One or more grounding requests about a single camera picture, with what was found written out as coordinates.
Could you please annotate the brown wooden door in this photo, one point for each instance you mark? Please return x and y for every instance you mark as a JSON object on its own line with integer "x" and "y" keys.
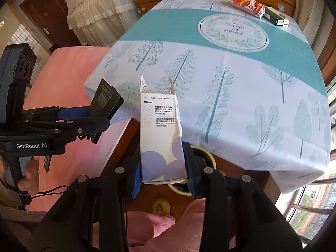
{"x": 47, "y": 13}

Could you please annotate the tree print tablecloth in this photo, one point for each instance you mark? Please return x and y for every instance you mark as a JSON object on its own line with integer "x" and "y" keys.
{"x": 236, "y": 84}

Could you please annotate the red printed carton box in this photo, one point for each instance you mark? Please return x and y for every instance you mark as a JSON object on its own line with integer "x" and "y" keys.
{"x": 244, "y": 4}

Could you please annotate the person's leg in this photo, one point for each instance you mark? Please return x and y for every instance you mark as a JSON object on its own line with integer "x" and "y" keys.
{"x": 147, "y": 225}
{"x": 189, "y": 228}

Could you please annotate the person's right leg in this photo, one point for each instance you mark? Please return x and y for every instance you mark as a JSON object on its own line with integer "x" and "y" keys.
{"x": 189, "y": 228}

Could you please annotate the frosted glass partition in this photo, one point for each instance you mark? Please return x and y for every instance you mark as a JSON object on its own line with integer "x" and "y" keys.
{"x": 26, "y": 35}

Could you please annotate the yellow slipper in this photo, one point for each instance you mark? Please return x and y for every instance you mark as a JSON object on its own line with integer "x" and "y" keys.
{"x": 161, "y": 206}

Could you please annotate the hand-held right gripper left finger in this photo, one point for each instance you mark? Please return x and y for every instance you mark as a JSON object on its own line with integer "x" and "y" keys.
{"x": 136, "y": 181}

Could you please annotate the small black tag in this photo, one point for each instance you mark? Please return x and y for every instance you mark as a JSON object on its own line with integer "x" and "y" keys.
{"x": 47, "y": 164}

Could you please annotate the white carton with lilac circles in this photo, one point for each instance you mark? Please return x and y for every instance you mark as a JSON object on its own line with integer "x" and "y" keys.
{"x": 160, "y": 136}

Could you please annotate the dark waste bin cream rim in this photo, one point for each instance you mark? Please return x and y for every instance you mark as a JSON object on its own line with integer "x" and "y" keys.
{"x": 178, "y": 189}

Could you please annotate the pink bed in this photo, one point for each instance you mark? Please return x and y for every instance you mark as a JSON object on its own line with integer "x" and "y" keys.
{"x": 73, "y": 162}

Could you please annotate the green and black box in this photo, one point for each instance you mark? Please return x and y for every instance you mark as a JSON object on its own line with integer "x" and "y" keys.
{"x": 274, "y": 17}

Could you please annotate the person's left forearm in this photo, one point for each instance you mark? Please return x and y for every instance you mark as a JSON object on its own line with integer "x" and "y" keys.
{"x": 13, "y": 215}

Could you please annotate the small black packet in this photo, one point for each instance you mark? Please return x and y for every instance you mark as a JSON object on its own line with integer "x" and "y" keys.
{"x": 105, "y": 99}

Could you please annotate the white lace furniture cover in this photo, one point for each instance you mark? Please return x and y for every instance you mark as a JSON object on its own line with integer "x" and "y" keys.
{"x": 99, "y": 13}

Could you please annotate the person's left leg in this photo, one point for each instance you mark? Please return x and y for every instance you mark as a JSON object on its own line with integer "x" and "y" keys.
{"x": 147, "y": 225}

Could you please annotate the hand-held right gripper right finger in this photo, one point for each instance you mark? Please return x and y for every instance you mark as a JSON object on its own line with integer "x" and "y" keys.
{"x": 190, "y": 168}

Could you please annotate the window with metal grille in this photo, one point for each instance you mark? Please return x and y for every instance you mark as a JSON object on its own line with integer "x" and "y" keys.
{"x": 315, "y": 202}

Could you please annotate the person's left hand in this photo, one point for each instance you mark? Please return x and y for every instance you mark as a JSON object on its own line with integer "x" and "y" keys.
{"x": 30, "y": 178}

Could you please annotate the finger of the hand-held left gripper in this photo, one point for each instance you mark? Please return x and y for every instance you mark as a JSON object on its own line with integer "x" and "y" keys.
{"x": 73, "y": 114}
{"x": 86, "y": 127}

